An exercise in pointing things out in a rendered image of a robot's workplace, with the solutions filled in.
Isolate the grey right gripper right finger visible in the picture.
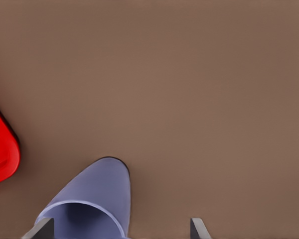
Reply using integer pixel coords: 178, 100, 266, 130
190, 217, 212, 239

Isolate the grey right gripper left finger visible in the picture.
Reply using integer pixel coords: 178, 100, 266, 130
21, 217, 55, 239

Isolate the blue-grey cup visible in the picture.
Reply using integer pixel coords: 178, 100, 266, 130
34, 156, 131, 239

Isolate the red tray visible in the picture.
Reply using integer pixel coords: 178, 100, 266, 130
0, 99, 21, 188

